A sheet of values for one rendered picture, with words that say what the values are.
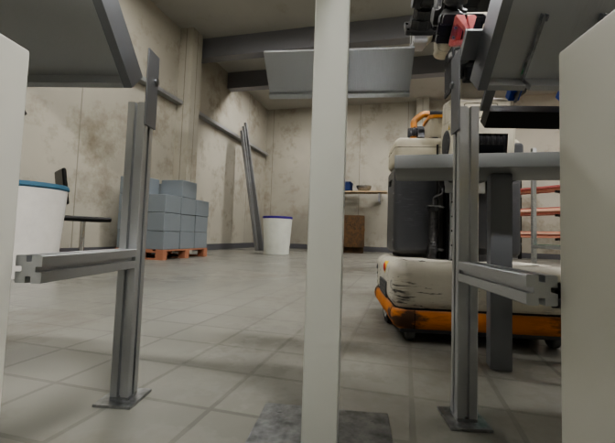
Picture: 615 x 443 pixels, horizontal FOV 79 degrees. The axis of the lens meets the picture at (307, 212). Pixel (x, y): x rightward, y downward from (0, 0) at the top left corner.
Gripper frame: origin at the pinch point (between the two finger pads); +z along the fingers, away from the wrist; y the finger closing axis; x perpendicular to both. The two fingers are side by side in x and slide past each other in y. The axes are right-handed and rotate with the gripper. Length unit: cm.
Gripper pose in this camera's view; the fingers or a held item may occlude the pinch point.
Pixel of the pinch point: (469, 37)
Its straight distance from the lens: 96.0
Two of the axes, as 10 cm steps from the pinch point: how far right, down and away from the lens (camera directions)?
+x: 0.0, 7.8, 6.2
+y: 10.0, 0.4, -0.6
